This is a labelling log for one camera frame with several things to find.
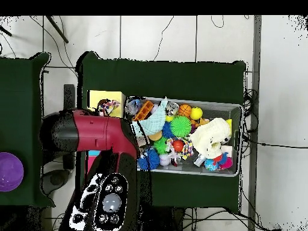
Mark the black rod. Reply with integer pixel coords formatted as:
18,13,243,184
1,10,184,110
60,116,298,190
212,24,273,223
46,16,69,44

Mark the mint green waffle cloth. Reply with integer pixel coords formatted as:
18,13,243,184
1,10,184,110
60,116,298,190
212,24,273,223
131,97,169,138

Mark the black panel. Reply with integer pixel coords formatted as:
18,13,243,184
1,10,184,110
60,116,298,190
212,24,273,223
63,84,76,170

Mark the purple bowl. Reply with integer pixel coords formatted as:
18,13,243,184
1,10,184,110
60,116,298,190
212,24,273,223
0,152,25,193

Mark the wooden three-hole box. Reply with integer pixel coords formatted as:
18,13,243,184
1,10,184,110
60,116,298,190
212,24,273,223
86,90,126,174

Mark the green side table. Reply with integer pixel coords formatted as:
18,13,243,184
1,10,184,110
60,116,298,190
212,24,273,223
0,52,55,208

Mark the clear mesh bin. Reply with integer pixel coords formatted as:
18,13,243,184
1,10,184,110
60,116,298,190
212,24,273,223
122,97,242,178

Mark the small orange basketball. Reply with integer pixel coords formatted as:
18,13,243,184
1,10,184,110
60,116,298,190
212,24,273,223
178,103,193,118

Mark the round wooden disc toy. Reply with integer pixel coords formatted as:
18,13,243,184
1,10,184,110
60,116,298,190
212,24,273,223
148,131,163,143

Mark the large blue spiky ball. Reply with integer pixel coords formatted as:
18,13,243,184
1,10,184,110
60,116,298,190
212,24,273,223
138,149,161,171

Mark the green spiky ball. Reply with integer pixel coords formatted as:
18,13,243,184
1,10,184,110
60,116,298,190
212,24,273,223
170,115,193,138

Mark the colourful patterned cloth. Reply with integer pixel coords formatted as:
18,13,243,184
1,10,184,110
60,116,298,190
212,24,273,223
97,98,122,118

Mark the black floor cable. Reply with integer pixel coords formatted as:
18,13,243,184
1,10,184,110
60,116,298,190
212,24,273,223
242,137,308,149

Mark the yellow ball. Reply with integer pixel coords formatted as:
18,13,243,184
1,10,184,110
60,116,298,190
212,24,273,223
190,107,203,120

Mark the cream waffle cloth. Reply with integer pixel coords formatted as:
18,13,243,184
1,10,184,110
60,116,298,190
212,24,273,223
189,117,232,159

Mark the silver drink can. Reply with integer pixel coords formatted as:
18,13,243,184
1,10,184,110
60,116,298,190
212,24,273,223
165,102,180,116

